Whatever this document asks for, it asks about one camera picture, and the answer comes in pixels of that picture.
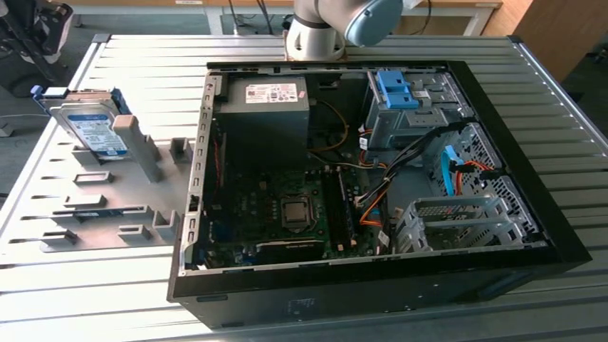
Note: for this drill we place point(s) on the CPU socket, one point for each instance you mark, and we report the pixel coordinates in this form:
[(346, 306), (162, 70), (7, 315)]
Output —
[(295, 213)]

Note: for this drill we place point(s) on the grey parts rack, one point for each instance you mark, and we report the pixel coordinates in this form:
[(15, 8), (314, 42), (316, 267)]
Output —
[(119, 194)]

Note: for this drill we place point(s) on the grey metal drive cage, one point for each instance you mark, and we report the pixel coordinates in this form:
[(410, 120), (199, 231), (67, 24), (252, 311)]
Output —
[(418, 121)]

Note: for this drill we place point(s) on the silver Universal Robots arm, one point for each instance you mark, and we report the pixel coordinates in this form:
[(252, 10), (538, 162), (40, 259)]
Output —
[(316, 39)]

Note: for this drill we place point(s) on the black PC case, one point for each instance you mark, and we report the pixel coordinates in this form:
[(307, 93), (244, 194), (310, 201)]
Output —
[(380, 295)]

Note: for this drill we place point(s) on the blue plastic cage latch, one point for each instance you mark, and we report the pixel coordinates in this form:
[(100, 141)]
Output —
[(396, 96)]

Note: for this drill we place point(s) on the wooden cabinet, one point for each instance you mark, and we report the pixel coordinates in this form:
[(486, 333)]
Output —
[(546, 28)]

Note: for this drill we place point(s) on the metal disk bay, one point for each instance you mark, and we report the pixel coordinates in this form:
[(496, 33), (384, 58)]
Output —
[(466, 222)]

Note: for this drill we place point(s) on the black graphics card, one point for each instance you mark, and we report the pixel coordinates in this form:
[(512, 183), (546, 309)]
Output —
[(290, 251)]

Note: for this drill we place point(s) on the grey power supply unit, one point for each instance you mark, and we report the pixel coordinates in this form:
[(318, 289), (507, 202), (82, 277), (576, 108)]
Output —
[(280, 108)]

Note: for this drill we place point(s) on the hard disk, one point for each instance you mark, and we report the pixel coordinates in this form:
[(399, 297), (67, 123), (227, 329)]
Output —
[(95, 132)]

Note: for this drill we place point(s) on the green motherboard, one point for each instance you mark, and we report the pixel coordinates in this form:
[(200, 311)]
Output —
[(247, 217)]

